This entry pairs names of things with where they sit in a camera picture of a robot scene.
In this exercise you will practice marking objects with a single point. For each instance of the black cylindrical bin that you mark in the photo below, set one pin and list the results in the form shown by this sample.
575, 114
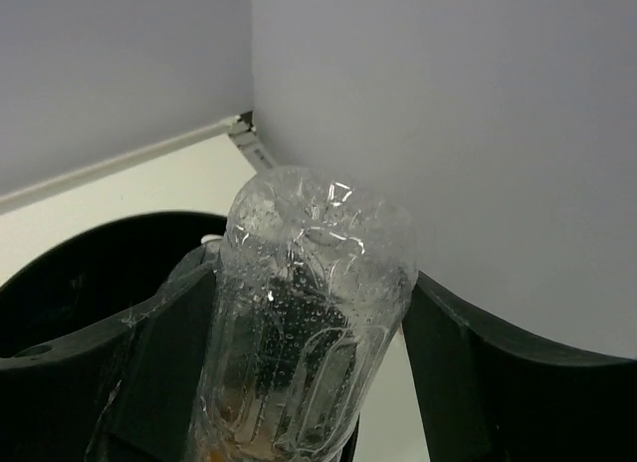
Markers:
97, 274

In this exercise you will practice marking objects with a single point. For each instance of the white-capped clear bottle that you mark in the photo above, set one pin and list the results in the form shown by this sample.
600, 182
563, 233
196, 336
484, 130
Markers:
208, 238

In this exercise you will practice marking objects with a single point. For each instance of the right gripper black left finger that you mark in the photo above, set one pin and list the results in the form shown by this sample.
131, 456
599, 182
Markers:
121, 389

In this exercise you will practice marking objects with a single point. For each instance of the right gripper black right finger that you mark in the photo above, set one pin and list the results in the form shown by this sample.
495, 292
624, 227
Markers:
490, 391

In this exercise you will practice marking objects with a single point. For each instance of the large clear unlabelled bottle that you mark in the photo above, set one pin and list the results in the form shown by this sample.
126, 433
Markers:
314, 274

